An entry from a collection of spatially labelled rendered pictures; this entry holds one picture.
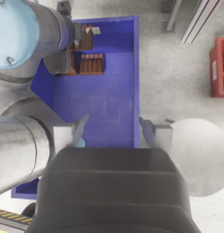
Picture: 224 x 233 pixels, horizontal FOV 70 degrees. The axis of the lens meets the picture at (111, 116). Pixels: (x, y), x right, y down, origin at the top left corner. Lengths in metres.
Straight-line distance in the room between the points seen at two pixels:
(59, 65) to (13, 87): 0.15
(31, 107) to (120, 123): 0.48
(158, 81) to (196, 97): 0.23
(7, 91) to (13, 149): 0.14
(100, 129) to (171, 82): 0.51
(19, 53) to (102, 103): 0.52
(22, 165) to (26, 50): 0.15
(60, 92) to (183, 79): 0.68
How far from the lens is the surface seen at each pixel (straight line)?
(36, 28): 0.27
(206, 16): 0.97
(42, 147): 0.21
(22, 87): 0.31
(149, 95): 0.96
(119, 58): 0.79
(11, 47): 0.26
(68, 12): 0.51
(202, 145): 0.73
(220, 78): 0.96
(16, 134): 0.19
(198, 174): 0.74
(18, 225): 0.80
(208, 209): 1.07
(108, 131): 0.71
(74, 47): 0.60
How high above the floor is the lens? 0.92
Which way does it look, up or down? 80 degrees down
